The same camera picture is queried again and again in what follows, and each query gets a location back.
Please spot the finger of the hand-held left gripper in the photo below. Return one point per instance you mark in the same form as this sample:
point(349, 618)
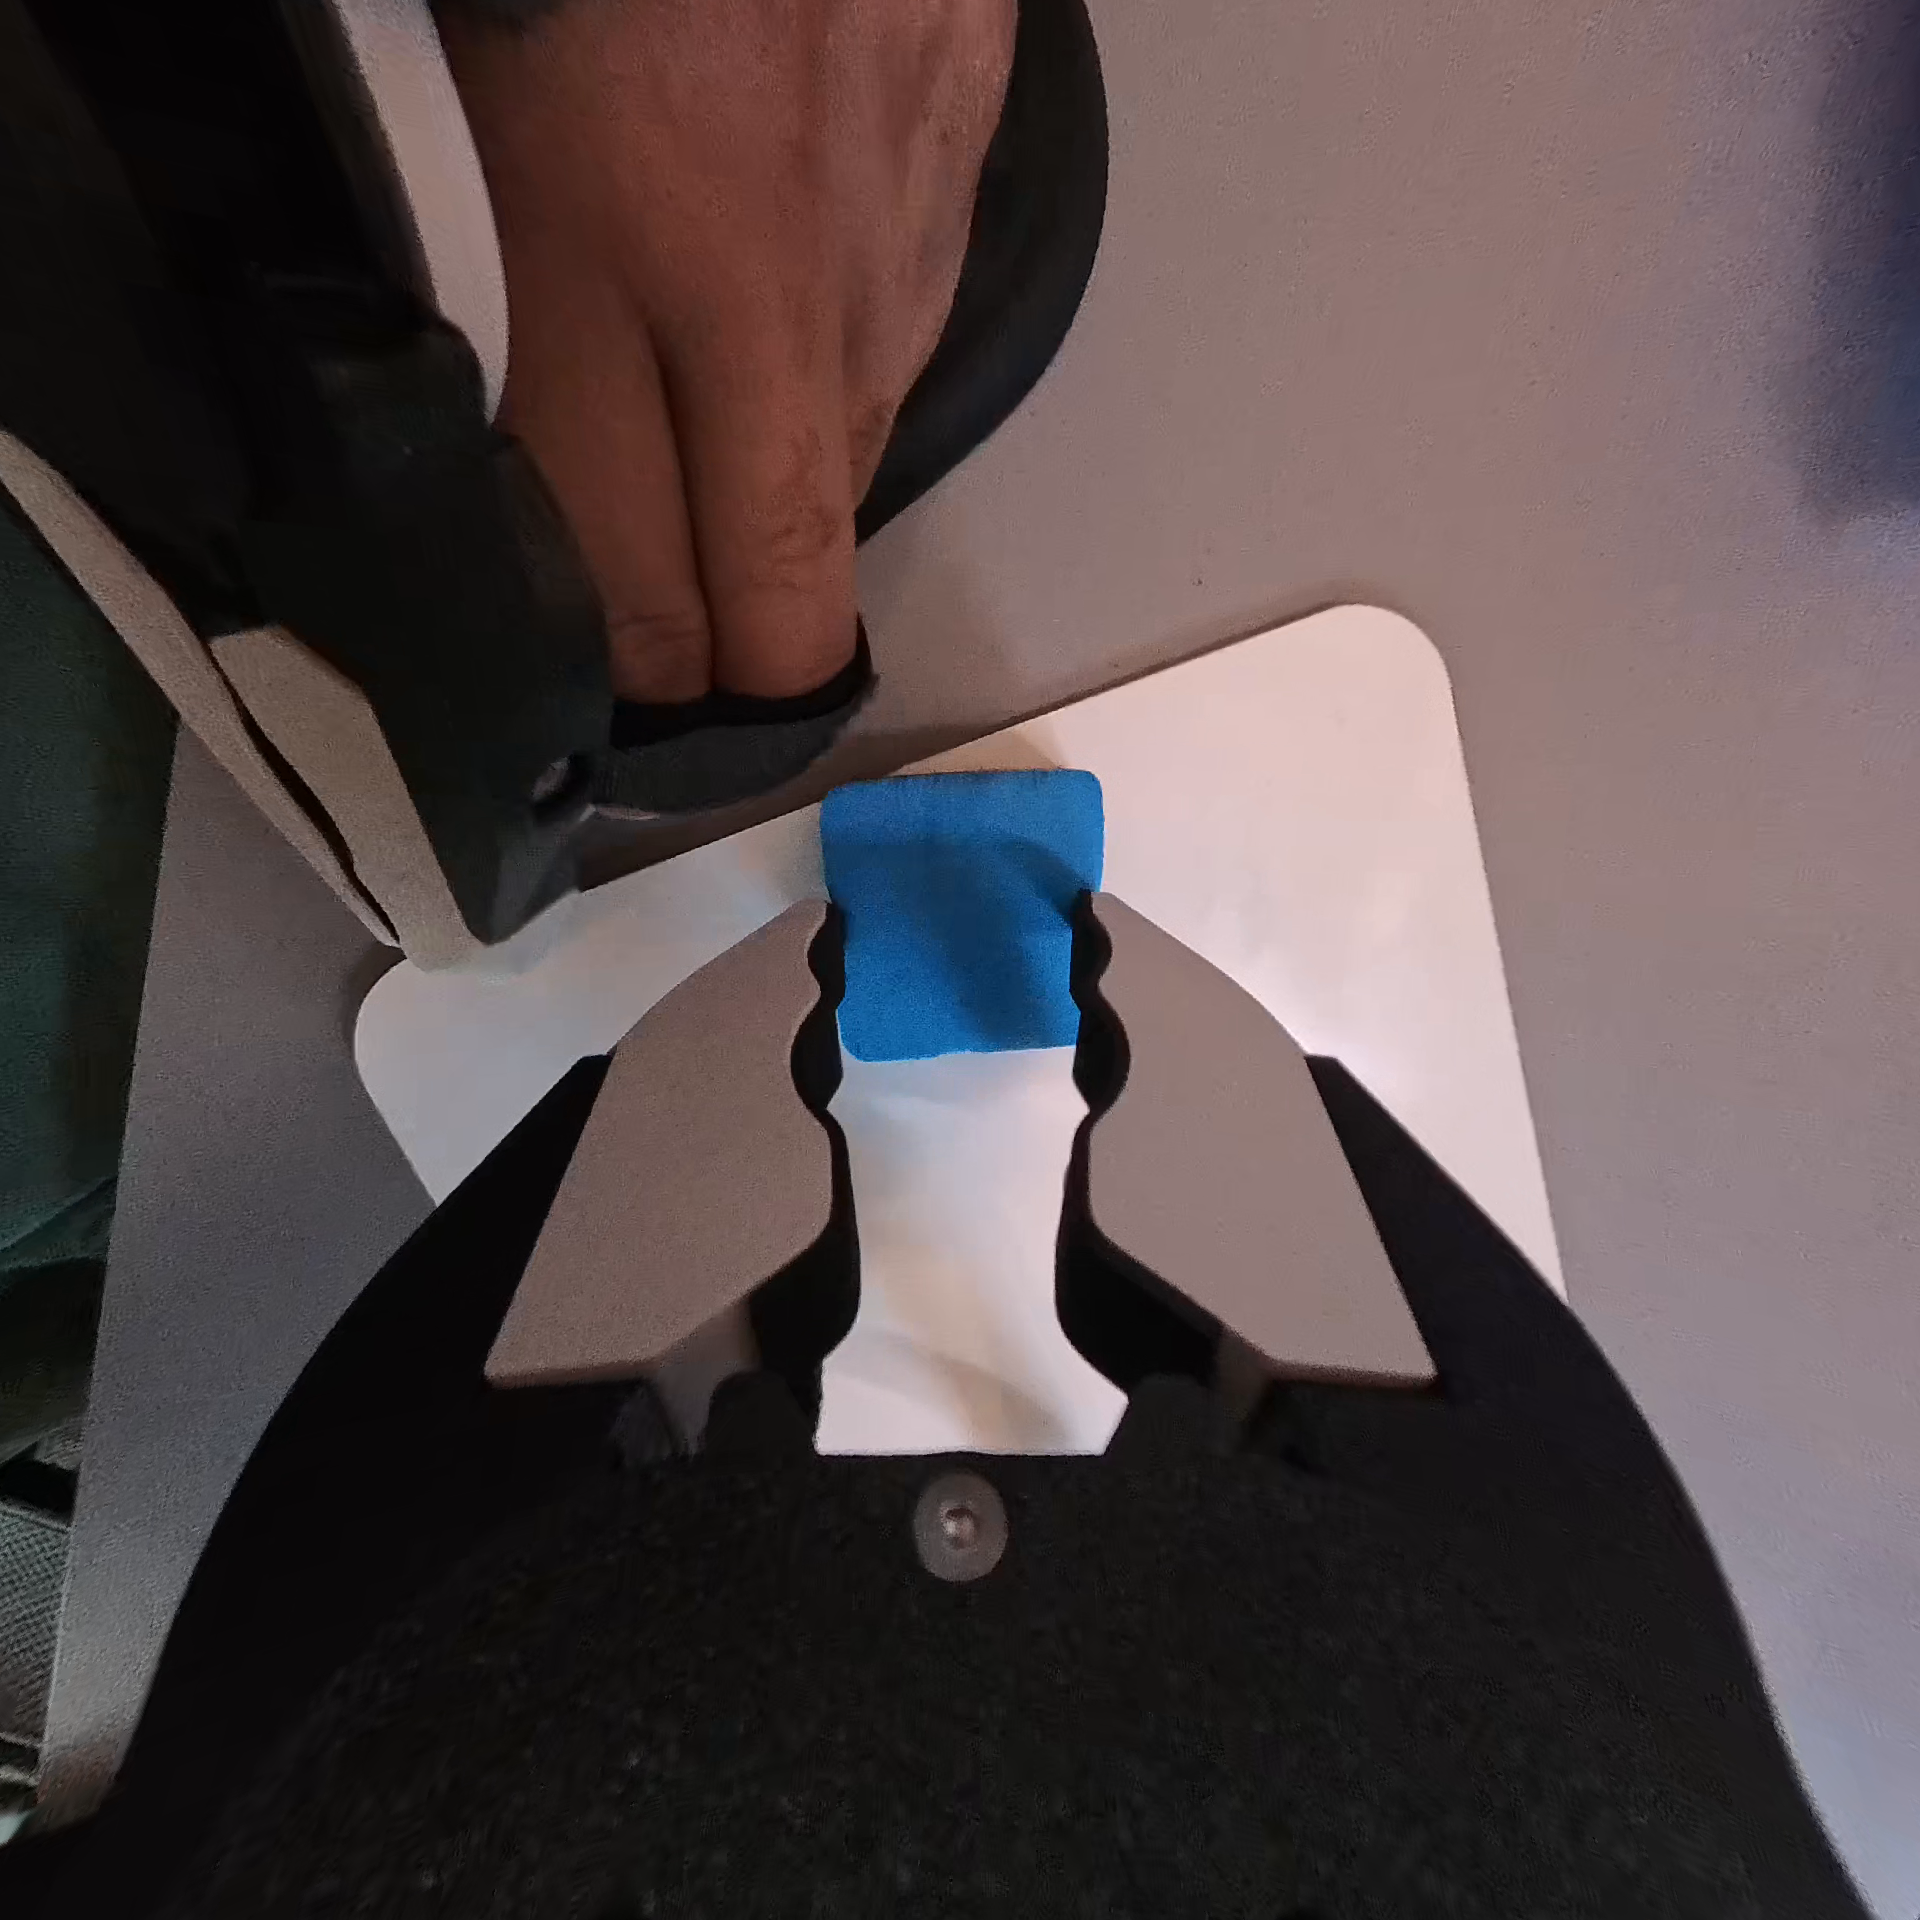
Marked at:
point(346, 795)

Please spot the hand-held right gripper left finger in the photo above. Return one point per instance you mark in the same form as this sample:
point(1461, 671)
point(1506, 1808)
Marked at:
point(661, 1230)

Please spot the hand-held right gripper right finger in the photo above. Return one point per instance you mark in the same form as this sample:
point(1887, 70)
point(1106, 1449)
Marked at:
point(1260, 1230)

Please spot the white whiteboard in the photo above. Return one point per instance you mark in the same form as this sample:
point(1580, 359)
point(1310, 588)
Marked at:
point(1323, 842)

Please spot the blue whiteboard eraser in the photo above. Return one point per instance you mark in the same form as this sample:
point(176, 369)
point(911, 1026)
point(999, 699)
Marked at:
point(957, 900)

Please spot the person's left hand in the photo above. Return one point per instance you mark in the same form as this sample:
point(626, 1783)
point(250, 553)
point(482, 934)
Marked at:
point(750, 270)

